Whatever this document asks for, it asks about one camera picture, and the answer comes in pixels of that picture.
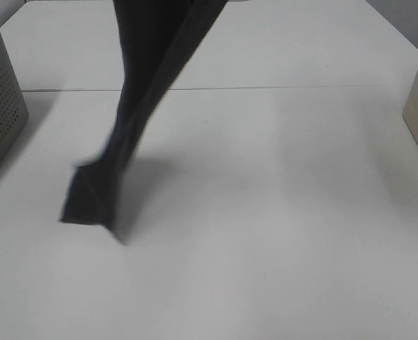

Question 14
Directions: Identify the dark navy towel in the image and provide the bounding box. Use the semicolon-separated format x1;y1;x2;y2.
60;0;226;241

